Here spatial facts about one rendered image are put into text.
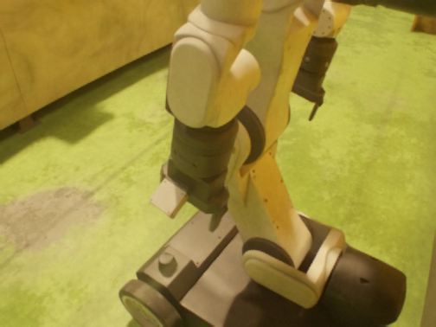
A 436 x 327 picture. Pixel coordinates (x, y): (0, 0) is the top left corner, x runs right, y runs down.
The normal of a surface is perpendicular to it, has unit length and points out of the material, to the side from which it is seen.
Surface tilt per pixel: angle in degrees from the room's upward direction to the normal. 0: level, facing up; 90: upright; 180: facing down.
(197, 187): 90
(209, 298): 0
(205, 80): 90
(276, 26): 90
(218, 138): 54
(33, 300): 0
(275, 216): 60
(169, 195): 32
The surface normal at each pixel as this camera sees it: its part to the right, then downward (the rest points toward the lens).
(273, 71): -0.56, 0.51
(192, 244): 0.01, -0.78
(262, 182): 0.72, -0.07
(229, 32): 0.13, 0.01
